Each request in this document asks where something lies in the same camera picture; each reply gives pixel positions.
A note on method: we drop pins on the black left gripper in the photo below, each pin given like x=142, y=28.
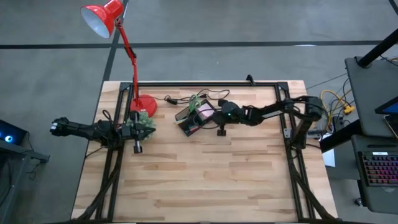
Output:
x=132, y=132

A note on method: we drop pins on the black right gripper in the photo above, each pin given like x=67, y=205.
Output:
x=219, y=119

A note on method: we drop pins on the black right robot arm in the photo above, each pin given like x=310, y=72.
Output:
x=270, y=112

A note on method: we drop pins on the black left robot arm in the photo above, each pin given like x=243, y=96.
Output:
x=81, y=130

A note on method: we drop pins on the black mesh desk organizer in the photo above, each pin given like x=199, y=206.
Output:
x=192, y=130

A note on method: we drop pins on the green plant in patterned pot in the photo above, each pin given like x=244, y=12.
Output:
x=147, y=121

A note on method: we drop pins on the red desk lamp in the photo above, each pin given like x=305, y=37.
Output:
x=144, y=104

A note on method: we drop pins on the white paper sheet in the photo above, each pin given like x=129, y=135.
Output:
x=329, y=158

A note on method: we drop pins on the black equipment stand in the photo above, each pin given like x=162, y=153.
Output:
x=18, y=152

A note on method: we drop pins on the black computer with blue light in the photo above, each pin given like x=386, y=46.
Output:
x=12, y=130

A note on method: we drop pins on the grey side table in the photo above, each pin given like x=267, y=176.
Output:
x=363, y=93

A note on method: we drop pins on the black backlit keyboard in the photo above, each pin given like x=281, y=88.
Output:
x=379, y=169

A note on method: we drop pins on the laptop with blue screen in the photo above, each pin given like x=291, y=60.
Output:
x=390, y=108

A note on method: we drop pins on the black pole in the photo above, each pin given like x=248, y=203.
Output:
x=376, y=49

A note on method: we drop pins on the grey keyboard desk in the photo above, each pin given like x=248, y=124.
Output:
x=373, y=199

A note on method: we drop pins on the black aluminium table frame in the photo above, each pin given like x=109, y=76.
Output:
x=202, y=84

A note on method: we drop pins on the black clamp bracket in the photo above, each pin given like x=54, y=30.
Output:
x=250, y=80

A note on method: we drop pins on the silver metal bracket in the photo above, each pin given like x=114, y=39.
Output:
x=287, y=133

